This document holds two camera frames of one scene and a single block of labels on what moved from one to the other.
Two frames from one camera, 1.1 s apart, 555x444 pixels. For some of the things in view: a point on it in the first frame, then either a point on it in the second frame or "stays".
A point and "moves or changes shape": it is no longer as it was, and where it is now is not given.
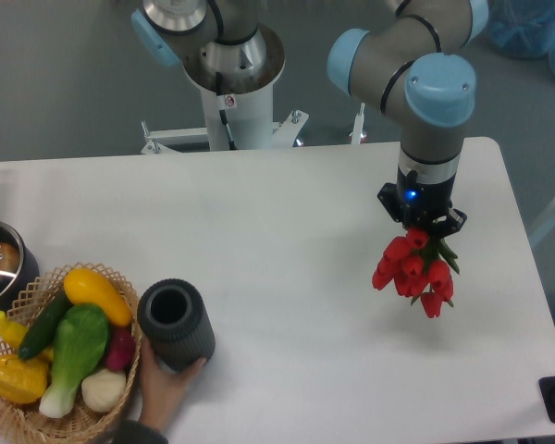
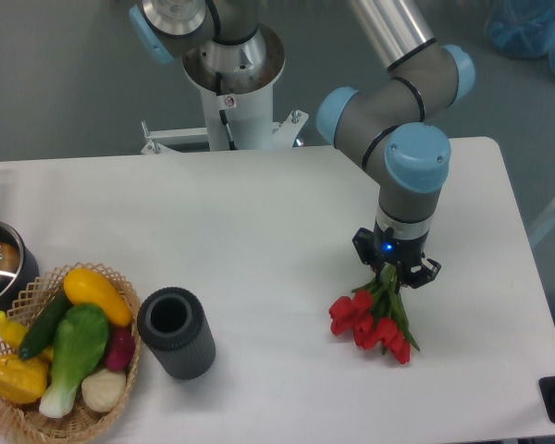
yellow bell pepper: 13,379 stays
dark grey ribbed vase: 176,322 moves or changes shape
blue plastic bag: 530,29 stays
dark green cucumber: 43,328 stays
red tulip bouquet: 419,264 → 376,315
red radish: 119,350 stays
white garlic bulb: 103,389 stays
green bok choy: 82,337 stays
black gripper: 409,202 → 380,246
